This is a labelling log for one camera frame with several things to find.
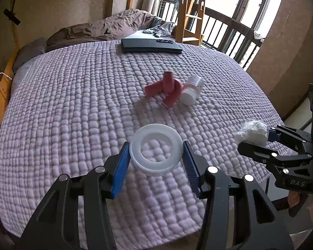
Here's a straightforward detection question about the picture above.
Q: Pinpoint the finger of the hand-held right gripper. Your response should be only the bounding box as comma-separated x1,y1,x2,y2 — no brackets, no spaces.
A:
237,141,313,171
267,124,313,149

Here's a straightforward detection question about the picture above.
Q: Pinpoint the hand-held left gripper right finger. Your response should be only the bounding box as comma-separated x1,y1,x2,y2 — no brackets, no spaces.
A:
181,141,295,250

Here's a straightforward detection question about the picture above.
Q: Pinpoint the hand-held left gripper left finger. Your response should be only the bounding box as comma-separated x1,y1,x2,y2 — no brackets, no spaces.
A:
17,142,132,250

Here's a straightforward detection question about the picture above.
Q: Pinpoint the white plastic ring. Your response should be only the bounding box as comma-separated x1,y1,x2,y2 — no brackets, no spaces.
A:
129,124,184,176

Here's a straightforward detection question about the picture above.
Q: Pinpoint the white plastic wrap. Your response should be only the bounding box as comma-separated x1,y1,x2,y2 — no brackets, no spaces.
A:
233,120,269,146

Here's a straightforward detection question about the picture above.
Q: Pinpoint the person's right hand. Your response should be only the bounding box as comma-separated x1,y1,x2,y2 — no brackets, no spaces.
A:
289,190,313,227

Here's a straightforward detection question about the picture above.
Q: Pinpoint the lilac quilted blanket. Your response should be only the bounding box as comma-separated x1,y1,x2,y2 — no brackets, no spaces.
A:
0,40,287,248

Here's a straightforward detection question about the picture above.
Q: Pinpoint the white plastic bottle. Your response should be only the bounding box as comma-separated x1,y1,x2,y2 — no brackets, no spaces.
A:
180,75,204,106

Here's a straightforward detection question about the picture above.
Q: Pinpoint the pink knotted foam tube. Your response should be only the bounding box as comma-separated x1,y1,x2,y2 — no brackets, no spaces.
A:
145,71,184,108

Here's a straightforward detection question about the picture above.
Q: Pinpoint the black laptop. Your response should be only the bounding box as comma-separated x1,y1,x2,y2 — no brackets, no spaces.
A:
121,38,183,55

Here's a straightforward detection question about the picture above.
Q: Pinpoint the dark balcony railing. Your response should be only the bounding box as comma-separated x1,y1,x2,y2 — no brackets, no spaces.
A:
156,0,264,68

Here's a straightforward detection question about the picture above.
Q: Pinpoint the brown duvet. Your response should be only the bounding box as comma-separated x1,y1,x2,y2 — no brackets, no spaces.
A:
45,9,162,53

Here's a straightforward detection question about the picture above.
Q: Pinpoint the grey clothing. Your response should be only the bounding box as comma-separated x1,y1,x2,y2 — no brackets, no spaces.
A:
143,21,176,38

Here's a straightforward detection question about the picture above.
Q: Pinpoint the grey pillow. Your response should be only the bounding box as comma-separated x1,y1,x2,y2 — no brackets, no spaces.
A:
13,37,49,73

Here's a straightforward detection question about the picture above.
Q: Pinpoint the wooden ladder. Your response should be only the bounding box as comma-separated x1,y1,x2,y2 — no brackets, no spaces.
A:
176,0,208,46

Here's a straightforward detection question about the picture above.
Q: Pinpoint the wooden bed frame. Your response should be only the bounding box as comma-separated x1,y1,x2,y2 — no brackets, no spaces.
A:
0,47,19,125

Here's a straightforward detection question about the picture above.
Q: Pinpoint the black wall clip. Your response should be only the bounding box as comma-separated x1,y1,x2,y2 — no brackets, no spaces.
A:
3,8,21,26

